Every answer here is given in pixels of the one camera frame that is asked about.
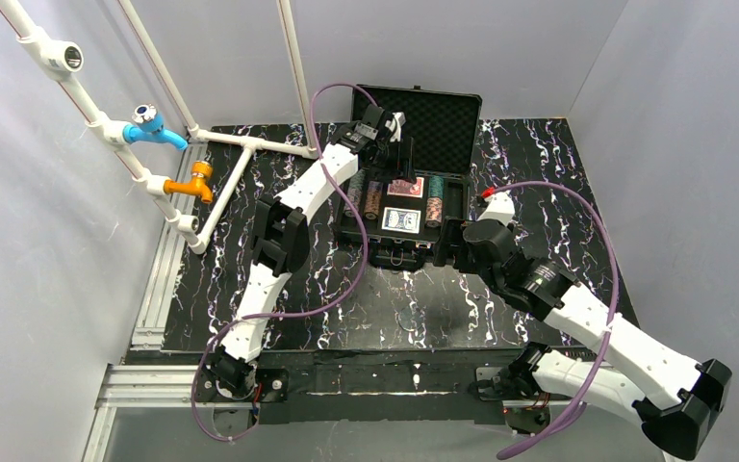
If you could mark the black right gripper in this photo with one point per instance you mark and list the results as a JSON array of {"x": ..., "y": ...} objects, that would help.
[{"x": 445, "y": 243}]

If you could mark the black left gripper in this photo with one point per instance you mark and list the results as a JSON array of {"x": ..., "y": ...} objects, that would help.
[{"x": 400, "y": 159}]

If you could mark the red playing card deck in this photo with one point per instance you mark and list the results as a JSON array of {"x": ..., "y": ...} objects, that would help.
[{"x": 403, "y": 188}]

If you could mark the orange poker chip stack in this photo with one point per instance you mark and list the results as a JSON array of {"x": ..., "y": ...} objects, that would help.
[{"x": 434, "y": 212}]

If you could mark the blue playing card deck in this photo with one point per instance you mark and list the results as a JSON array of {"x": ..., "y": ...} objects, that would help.
[{"x": 401, "y": 220}]

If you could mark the green poker chip stack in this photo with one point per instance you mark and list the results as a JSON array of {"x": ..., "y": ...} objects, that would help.
[{"x": 354, "y": 194}]

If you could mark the clear acrylic dealer button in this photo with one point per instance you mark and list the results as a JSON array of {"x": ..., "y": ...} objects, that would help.
[{"x": 411, "y": 321}]

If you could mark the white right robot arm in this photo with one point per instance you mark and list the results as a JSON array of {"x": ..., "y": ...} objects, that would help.
[{"x": 673, "y": 398}]

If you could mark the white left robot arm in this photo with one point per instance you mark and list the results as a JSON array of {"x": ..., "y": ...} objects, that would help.
[{"x": 281, "y": 242}]

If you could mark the black poker set case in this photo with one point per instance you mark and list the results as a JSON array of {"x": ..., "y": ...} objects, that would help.
[{"x": 443, "y": 126}]

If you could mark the teal poker chip stack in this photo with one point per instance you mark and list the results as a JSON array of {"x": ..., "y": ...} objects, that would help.
[{"x": 436, "y": 187}]

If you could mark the purple poker chip stack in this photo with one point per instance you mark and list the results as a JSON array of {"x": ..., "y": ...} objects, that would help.
[{"x": 373, "y": 200}]

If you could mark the orange plastic faucet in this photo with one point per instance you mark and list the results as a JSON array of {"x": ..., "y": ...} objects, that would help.
[{"x": 197, "y": 185}]

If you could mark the blue plastic faucet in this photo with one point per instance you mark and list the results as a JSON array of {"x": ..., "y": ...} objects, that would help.
[{"x": 148, "y": 126}]

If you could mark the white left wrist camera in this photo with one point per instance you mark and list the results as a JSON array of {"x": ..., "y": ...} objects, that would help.
[{"x": 395, "y": 126}]

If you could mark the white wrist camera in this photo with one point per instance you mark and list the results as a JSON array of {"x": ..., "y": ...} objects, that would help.
[
  {"x": 395, "y": 126},
  {"x": 497, "y": 206}
]

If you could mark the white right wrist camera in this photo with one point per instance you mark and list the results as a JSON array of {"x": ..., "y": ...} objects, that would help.
[{"x": 497, "y": 206}]

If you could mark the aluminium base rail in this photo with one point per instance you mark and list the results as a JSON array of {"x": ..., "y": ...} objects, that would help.
[{"x": 360, "y": 387}]

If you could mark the white PVC pipe frame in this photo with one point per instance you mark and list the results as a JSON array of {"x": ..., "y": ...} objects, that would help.
[{"x": 190, "y": 208}]

